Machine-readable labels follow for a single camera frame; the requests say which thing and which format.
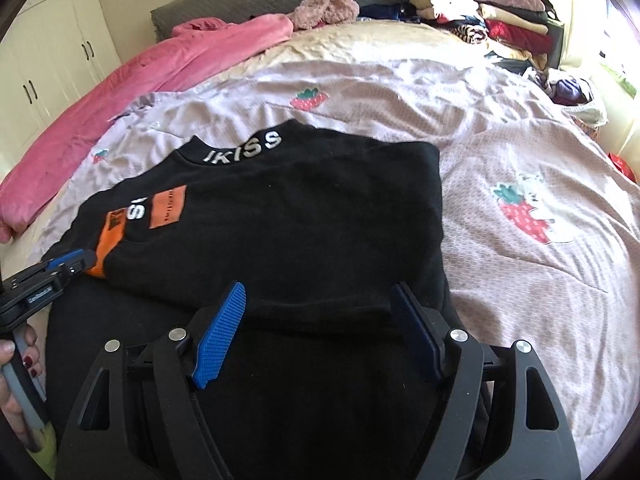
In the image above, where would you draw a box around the beige bed sheet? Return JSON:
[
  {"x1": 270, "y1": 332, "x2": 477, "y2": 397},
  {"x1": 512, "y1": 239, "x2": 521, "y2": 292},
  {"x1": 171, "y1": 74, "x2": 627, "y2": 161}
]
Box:
[{"x1": 0, "y1": 20, "x2": 551, "y2": 286}]

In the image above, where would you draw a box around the bright window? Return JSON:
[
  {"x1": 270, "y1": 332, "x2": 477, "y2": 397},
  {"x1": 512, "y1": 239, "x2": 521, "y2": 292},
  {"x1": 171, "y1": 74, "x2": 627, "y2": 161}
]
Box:
[{"x1": 565, "y1": 0, "x2": 640, "y2": 153}]

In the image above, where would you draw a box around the person's left hand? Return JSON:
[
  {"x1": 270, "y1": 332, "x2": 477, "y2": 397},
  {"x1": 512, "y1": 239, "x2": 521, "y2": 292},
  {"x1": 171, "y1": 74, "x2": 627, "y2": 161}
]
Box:
[{"x1": 0, "y1": 325, "x2": 49, "y2": 443}]

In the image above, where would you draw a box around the pile of folded clothes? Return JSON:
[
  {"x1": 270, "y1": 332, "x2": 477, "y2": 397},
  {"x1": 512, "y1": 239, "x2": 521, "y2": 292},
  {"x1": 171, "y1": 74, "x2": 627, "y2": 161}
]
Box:
[{"x1": 406, "y1": 0, "x2": 567, "y2": 70}]

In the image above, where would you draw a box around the red bag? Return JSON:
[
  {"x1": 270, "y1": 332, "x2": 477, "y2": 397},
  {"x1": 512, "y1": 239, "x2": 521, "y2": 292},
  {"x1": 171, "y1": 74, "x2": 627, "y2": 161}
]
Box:
[{"x1": 606, "y1": 151, "x2": 639, "y2": 184}]

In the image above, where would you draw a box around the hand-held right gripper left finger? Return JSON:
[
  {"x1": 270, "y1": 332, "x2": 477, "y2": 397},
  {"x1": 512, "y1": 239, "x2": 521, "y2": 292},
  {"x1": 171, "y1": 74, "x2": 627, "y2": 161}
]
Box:
[{"x1": 55, "y1": 280, "x2": 247, "y2": 480}]

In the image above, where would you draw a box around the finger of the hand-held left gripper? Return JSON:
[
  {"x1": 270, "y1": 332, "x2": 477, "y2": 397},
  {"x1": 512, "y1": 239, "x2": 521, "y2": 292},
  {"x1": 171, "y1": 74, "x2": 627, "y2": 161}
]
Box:
[{"x1": 10, "y1": 249, "x2": 99, "y2": 290}]

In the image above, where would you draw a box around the dark blue garment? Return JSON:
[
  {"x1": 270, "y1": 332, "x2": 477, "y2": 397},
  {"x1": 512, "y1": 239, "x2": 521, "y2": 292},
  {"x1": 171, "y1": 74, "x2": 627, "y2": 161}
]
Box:
[{"x1": 357, "y1": 2, "x2": 420, "y2": 24}]

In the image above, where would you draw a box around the black sweater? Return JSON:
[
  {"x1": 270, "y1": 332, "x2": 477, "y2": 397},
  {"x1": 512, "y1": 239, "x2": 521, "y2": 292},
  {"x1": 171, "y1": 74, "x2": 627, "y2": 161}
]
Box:
[{"x1": 44, "y1": 119, "x2": 493, "y2": 480}]

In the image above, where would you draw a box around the pink blanket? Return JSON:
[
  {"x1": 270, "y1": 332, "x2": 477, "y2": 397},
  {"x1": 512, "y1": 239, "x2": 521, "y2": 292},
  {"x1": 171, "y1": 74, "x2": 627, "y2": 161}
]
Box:
[{"x1": 0, "y1": 16, "x2": 296, "y2": 247}]

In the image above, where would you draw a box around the white plastic bag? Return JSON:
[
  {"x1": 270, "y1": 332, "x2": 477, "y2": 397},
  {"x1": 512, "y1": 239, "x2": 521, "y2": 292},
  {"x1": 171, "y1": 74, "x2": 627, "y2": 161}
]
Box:
[{"x1": 534, "y1": 67, "x2": 612, "y2": 129}]

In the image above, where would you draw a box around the white wardrobe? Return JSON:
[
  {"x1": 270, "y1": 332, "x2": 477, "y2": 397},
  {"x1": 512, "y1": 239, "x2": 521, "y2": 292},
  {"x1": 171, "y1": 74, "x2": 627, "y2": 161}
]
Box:
[{"x1": 0, "y1": 0, "x2": 125, "y2": 163}]

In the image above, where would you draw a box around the pink fluffy garment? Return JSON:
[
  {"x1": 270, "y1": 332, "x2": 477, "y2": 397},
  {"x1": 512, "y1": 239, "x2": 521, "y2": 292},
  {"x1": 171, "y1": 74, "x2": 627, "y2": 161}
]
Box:
[{"x1": 291, "y1": 0, "x2": 361, "y2": 32}]

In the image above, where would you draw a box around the strawberry printed lilac blanket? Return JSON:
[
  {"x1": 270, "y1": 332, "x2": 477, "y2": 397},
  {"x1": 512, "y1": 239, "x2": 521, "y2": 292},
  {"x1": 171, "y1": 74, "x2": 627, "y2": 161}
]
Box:
[{"x1": 45, "y1": 57, "x2": 640, "y2": 461}]

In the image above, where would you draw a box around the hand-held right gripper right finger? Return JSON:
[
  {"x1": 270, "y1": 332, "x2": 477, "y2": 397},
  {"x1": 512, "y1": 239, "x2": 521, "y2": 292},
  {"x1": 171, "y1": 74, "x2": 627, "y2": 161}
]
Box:
[{"x1": 391, "y1": 282, "x2": 583, "y2": 480}]

